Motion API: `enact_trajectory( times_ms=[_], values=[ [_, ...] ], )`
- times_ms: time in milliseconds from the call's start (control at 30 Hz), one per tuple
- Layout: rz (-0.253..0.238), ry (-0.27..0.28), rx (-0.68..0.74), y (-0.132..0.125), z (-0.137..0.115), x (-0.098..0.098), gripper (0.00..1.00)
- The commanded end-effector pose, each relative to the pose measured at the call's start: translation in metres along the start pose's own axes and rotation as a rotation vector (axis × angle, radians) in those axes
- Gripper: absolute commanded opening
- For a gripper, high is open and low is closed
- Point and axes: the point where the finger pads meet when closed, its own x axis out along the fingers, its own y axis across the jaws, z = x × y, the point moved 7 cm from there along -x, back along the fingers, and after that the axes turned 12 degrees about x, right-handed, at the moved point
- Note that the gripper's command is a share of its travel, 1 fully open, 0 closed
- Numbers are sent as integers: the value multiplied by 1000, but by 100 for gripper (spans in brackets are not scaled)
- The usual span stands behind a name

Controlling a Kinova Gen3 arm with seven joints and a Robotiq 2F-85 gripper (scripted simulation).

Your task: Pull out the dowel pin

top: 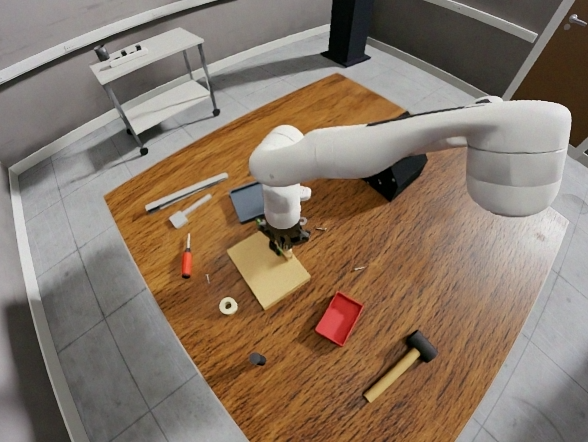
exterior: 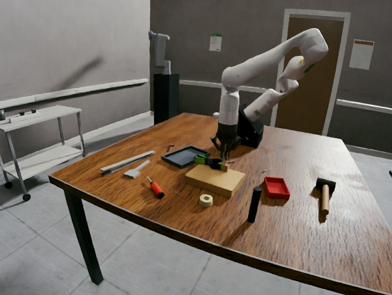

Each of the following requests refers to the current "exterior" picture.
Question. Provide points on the red rectangular tray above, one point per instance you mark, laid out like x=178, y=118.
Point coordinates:
x=278, y=186

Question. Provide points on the beige ring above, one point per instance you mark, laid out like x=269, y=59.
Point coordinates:
x=206, y=200

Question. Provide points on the red screwdriver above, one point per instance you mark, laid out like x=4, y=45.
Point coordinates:
x=156, y=189

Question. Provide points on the pale wooden board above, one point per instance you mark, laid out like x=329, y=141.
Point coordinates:
x=222, y=182

